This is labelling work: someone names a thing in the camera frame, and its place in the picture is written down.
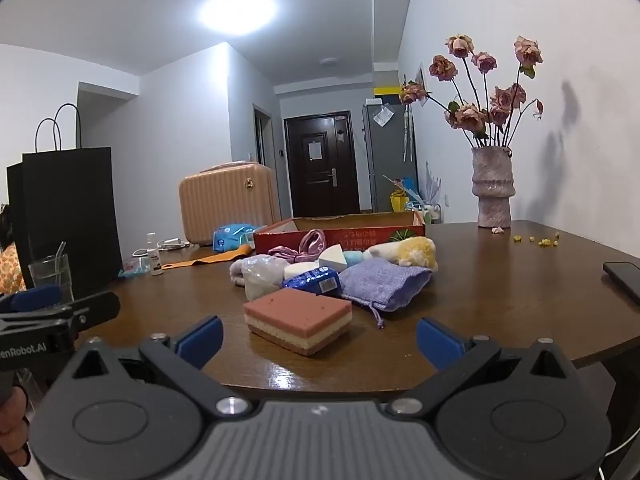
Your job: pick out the yellow plush toy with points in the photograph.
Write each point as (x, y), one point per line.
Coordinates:
(412, 250)

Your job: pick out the black paper bag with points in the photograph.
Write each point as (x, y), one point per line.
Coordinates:
(67, 210)

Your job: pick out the white wedge makeup sponge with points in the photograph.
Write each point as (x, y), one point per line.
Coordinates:
(332, 257)

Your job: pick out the red cardboard box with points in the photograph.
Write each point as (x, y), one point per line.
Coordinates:
(350, 232)

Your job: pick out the light blue egg sponge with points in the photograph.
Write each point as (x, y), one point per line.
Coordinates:
(354, 258)

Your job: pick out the black smartphone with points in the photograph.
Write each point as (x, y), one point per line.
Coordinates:
(625, 280)

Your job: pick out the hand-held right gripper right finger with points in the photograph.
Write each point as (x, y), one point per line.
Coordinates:
(440, 342)

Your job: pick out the dark brown entrance door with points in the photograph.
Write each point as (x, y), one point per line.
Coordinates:
(322, 170)

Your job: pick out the yellow bag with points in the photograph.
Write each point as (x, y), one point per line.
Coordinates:
(399, 202)

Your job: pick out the dried pink roses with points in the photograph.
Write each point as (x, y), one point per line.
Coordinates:
(470, 117)

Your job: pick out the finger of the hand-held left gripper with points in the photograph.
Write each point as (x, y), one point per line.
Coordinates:
(95, 307)
(35, 298)

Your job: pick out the round ceiling lamp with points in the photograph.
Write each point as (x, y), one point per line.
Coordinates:
(239, 10)

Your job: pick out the blue tissue packet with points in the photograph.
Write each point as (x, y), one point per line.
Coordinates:
(312, 282)

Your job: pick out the orange patterned cloth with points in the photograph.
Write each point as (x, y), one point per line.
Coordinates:
(10, 270)

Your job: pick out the clear plastic pack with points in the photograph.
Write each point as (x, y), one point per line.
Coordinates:
(262, 280)

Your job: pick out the yellow black box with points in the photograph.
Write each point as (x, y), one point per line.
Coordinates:
(387, 91)

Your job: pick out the pink layered sponge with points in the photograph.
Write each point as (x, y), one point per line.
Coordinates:
(295, 317)

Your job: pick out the grey side door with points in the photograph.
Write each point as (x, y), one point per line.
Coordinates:
(263, 135)

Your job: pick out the small blue pink packet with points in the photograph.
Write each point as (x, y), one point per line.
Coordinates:
(134, 265)

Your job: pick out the pink ribbed vase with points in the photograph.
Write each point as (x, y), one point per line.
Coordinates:
(492, 185)

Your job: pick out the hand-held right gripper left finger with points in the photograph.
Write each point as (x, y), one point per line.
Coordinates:
(199, 342)

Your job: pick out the white round puff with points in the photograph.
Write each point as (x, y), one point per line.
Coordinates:
(300, 270)

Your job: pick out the scattered yellow flower bits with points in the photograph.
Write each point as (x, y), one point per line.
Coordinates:
(542, 242)

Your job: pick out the drinking glass with straw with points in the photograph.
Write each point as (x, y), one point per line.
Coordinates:
(47, 274)

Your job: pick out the beige ribbed suitcase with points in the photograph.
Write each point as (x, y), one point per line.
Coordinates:
(227, 205)

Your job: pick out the blue wet wipes pack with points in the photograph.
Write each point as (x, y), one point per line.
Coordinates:
(235, 237)

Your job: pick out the framed wall picture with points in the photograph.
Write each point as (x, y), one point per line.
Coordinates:
(421, 85)

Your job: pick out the small clear spray bottle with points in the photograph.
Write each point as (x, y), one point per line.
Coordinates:
(155, 259)

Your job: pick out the person's left hand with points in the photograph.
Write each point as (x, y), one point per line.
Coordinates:
(12, 422)

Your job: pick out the grey refrigerator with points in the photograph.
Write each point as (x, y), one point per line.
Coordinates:
(387, 160)

